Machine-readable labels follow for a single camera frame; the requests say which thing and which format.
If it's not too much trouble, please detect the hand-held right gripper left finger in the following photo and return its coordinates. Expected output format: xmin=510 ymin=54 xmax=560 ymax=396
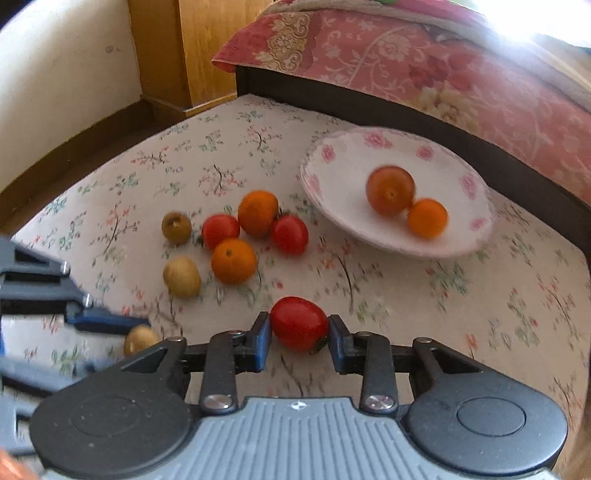
xmin=108 ymin=311 xmax=273 ymax=415

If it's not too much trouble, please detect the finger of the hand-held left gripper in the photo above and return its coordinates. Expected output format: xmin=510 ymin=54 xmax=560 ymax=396
xmin=0 ymin=237 xmax=151 ymax=334
xmin=0 ymin=357 xmax=116 ymax=395

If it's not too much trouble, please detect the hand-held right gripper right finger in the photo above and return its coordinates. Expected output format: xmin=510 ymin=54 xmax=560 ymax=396
xmin=329 ymin=315 xmax=483 ymax=415

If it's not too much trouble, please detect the brown longan fruit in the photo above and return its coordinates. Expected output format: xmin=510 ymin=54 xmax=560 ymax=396
xmin=161 ymin=211 xmax=192 ymax=244
xmin=163 ymin=257 xmax=202 ymax=298
xmin=124 ymin=324 xmax=161 ymax=356

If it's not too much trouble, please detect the red cherry tomato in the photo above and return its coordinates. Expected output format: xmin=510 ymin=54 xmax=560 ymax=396
xmin=270 ymin=296 xmax=329 ymax=354
xmin=271 ymin=215 xmax=309 ymax=256
xmin=202 ymin=214 xmax=241 ymax=250

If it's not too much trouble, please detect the small orange mandarin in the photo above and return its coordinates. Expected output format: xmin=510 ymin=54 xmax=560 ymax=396
xmin=407 ymin=198 xmax=449 ymax=239
xmin=238 ymin=191 xmax=280 ymax=238
xmin=211 ymin=238 xmax=258 ymax=284

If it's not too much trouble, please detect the white floral-rimmed bowl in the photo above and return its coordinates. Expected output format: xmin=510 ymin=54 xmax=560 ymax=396
xmin=300 ymin=128 xmax=496 ymax=259

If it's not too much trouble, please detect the floral beige tablecloth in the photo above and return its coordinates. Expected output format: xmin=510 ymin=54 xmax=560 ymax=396
xmin=0 ymin=95 xmax=591 ymax=480

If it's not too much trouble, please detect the large orange-brown tomato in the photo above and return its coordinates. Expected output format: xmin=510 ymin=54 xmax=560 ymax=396
xmin=366 ymin=166 xmax=416 ymax=217

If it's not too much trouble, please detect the wooden cabinet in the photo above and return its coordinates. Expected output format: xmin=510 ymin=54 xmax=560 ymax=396
xmin=127 ymin=0 xmax=273 ymax=116

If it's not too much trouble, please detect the pink floral blanket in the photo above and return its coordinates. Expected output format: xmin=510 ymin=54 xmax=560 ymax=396
xmin=211 ymin=0 xmax=591 ymax=206

